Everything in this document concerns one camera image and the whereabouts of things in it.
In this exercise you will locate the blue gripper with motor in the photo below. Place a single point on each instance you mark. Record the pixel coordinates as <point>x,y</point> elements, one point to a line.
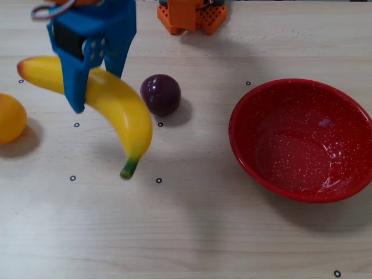
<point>96,27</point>

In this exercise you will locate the yellow plastic banana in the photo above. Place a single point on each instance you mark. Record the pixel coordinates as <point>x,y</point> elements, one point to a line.
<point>122,113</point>

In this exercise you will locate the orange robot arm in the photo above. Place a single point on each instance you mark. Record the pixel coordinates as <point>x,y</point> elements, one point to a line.
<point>184,14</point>

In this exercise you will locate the orange robot base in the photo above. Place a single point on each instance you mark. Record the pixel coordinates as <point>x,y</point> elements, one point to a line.
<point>215,18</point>

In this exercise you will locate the red speckled enamel bowl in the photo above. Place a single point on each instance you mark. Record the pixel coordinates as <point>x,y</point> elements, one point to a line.
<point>296,162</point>

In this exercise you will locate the dark purple plastic plum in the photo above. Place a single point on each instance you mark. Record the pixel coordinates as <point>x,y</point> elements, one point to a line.
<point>161,96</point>

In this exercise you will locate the yellow-orange plastic round fruit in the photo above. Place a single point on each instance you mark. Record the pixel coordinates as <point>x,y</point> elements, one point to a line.
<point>10,119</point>

